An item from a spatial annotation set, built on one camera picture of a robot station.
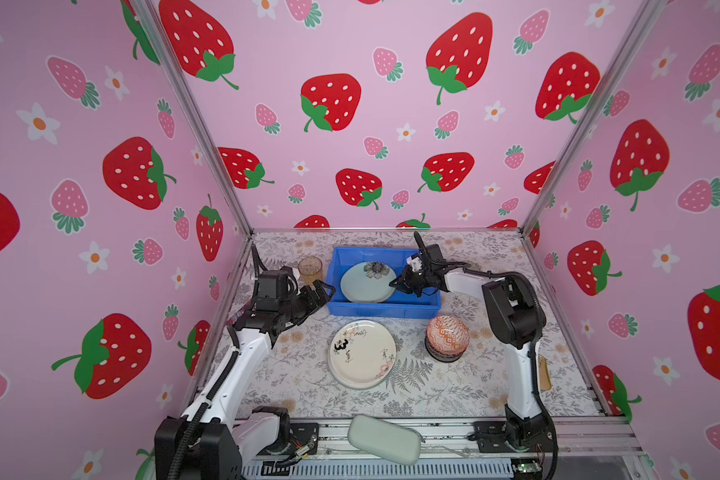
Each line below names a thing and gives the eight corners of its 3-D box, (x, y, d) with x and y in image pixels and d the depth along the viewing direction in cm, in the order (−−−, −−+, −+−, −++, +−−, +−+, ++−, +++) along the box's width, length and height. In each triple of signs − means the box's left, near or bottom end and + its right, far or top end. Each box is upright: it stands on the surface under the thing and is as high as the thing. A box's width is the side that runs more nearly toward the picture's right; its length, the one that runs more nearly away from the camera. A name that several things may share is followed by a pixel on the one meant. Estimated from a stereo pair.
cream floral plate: (326, 389, 84) (324, 386, 82) (332, 323, 97) (331, 319, 95) (397, 389, 84) (398, 386, 82) (394, 323, 97) (394, 319, 95)
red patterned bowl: (429, 367, 88) (435, 352, 79) (425, 332, 95) (430, 315, 86) (463, 367, 88) (473, 352, 79) (456, 332, 95) (465, 315, 86)
